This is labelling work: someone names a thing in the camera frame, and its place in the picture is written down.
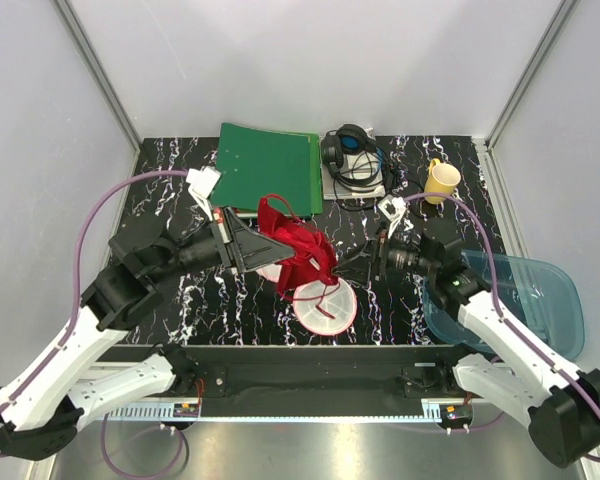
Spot red bra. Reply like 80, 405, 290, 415
257, 194, 339, 319

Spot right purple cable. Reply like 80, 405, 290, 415
402, 192, 600, 461

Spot white pink mesh laundry bag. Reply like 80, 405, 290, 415
255, 249, 357, 335

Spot black blue headphones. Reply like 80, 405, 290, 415
321, 123, 397, 201

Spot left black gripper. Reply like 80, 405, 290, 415
149, 204, 297, 284

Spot yellow mug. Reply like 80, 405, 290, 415
424, 158, 461, 196

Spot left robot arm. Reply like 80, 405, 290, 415
0, 208, 294, 461

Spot white slotted cable duct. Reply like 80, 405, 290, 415
108, 401, 175, 421

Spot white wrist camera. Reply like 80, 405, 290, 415
378, 194, 407, 238
186, 166, 221, 220

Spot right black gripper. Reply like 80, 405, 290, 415
331, 220, 437, 288

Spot purple cable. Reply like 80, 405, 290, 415
0, 169, 191, 459
402, 192, 600, 461

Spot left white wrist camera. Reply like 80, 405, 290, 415
186, 166, 221, 220

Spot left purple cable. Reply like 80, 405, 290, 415
0, 169, 191, 459

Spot blue transparent plastic bin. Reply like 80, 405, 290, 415
422, 254, 585, 361

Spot green folder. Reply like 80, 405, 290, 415
211, 122, 323, 217

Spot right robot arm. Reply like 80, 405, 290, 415
334, 220, 600, 468

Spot grey book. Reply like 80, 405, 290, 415
320, 133, 387, 200

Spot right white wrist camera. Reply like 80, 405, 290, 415
378, 194, 407, 238

